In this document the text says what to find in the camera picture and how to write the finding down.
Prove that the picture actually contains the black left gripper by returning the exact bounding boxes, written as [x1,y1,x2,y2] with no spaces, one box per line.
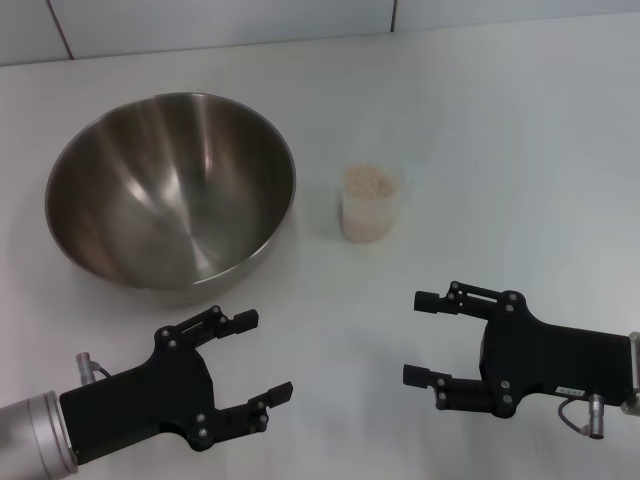
[59,304,294,467]

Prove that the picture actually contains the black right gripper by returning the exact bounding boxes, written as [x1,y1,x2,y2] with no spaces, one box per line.
[402,280,634,420]

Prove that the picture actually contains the clear plastic cup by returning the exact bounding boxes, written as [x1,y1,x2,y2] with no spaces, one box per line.
[341,162,405,245]

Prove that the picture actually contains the stainless steel mixing bowl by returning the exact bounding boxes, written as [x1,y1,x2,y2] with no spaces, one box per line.
[45,91,297,307]

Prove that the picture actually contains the white rice grains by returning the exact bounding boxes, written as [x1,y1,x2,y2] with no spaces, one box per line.
[342,163,402,244]

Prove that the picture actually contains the left gripper cable with plug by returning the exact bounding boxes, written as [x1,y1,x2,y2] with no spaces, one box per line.
[75,352,115,386]

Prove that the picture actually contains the gripper cable with plug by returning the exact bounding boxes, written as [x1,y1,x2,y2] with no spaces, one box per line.
[75,352,115,386]
[557,393,609,441]

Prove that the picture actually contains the right gripper cable with plug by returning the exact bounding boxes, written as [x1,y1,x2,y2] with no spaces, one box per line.
[557,393,609,441]

